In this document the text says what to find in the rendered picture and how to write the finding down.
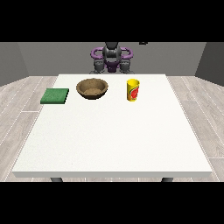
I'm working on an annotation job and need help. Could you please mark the brown wooden bowl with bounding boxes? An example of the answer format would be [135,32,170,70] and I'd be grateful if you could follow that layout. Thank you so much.
[75,78,109,101]

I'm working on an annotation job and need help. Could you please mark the yellow cup with melon print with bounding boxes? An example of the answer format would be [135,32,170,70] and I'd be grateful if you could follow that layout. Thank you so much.
[126,78,141,102]

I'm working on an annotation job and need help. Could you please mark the grey robot trunk purple rings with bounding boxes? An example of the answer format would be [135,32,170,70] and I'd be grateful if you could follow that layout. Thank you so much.
[89,42,136,75]

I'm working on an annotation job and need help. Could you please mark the green square pad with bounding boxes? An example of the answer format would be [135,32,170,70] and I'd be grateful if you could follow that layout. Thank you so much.
[39,87,70,105]

